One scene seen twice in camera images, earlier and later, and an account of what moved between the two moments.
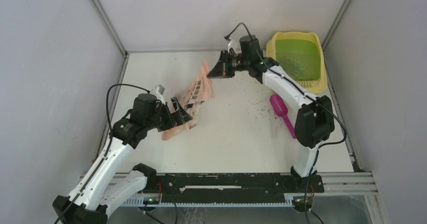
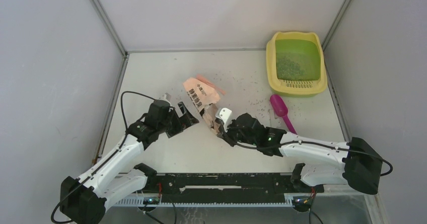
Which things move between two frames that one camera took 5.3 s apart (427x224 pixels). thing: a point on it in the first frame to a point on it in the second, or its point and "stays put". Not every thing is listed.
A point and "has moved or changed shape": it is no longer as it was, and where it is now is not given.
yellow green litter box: x=301 y=53 stays put
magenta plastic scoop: x=280 y=107 stays put
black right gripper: x=222 y=69 to x=227 y=135
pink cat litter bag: x=190 y=99 has moved or changed shape
